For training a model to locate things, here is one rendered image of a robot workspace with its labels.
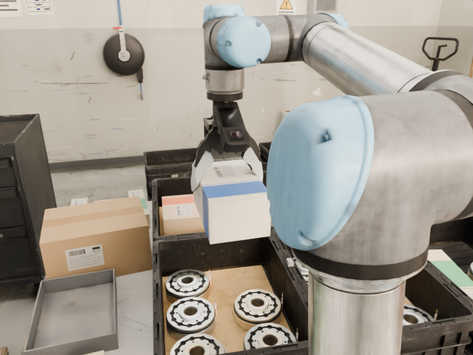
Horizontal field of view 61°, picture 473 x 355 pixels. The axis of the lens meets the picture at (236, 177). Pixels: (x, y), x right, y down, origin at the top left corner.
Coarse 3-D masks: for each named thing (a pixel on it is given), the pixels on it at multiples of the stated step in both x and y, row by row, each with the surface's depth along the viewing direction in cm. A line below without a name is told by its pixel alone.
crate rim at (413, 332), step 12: (276, 240) 99; (288, 252) 93; (432, 276) 85; (444, 288) 82; (456, 300) 78; (468, 312) 75; (420, 324) 72; (432, 324) 72; (444, 324) 72; (456, 324) 72; (468, 324) 73; (408, 336) 71; (420, 336) 71; (432, 336) 72
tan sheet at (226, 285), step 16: (208, 272) 103; (224, 272) 103; (240, 272) 103; (256, 272) 103; (224, 288) 97; (240, 288) 97; (256, 288) 97; (224, 304) 92; (224, 320) 87; (224, 336) 83; (240, 336) 83
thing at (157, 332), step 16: (160, 240) 98; (176, 240) 98; (192, 240) 99; (272, 240) 98; (288, 272) 86; (304, 304) 77; (160, 320) 73; (160, 336) 69; (160, 352) 66; (240, 352) 66; (256, 352) 66; (272, 352) 66; (288, 352) 67; (304, 352) 67
